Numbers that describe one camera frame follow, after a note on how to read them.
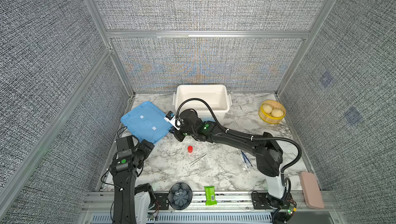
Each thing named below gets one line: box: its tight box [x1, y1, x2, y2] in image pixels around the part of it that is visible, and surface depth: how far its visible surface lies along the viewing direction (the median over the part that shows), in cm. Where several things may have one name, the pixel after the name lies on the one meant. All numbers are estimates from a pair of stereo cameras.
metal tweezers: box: [188, 153, 207, 167], surface depth 88 cm
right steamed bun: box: [271, 108, 285, 118], surface depth 102 cm
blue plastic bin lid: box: [120, 101, 174, 145], surface depth 106 cm
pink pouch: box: [299, 171, 325, 210], surface depth 76 cm
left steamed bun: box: [262, 103, 273, 115], surface depth 105 cm
